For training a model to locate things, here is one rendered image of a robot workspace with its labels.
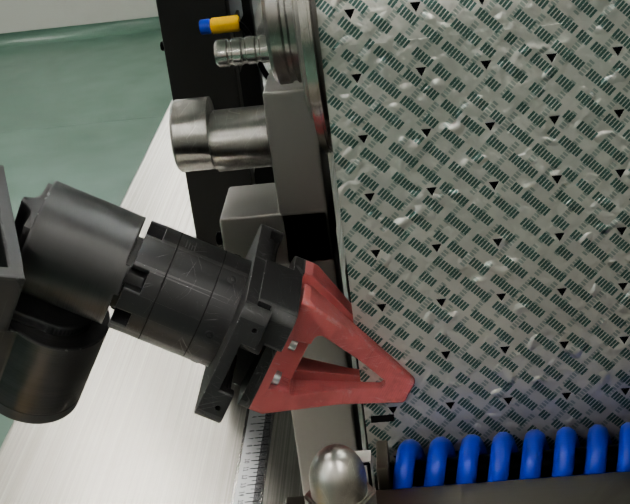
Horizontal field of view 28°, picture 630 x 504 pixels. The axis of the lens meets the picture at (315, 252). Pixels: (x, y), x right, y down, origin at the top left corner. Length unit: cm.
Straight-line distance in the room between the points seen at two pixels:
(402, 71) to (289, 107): 10
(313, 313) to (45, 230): 13
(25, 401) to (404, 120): 24
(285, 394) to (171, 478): 29
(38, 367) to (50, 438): 35
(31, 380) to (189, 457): 29
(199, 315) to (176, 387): 42
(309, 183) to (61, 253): 15
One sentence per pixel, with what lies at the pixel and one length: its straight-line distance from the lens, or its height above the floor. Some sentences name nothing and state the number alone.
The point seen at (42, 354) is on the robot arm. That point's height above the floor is 111.
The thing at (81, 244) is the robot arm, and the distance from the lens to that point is 60.
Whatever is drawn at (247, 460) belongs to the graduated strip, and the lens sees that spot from 91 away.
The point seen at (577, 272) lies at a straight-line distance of 62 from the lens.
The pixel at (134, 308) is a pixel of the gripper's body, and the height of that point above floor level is 113.
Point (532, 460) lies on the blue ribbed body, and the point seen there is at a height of 104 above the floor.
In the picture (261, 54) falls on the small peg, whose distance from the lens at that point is 62.
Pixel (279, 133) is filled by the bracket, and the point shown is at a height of 118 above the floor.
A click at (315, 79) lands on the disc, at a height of 123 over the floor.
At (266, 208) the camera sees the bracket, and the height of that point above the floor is 114.
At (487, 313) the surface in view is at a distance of 62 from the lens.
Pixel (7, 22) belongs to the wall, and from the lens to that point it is 655.
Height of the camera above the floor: 139
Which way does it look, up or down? 24 degrees down
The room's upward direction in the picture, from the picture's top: 7 degrees counter-clockwise
